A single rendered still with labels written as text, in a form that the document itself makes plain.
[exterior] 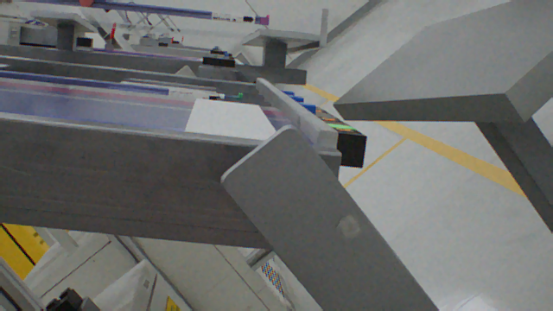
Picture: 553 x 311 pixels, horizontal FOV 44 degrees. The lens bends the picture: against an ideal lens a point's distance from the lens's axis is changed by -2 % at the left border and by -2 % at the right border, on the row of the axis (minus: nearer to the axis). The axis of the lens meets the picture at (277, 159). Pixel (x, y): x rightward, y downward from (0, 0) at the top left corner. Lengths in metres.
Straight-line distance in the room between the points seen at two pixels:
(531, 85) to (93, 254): 1.44
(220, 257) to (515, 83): 1.32
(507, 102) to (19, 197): 0.50
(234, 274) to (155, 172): 1.55
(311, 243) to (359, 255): 0.03
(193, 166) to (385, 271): 0.12
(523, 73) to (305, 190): 0.43
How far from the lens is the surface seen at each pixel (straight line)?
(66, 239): 1.97
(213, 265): 1.94
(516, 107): 0.74
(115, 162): 0.40
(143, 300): 1.01
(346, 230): 0.37
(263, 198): 0.36
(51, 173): 0.41
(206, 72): 1.08
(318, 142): 0.42
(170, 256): 1.94
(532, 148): 1.07
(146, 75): 1.08
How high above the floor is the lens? 0.81
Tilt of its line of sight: 10 degrees down
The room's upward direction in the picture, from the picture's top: 39 degrees counter-clockwise
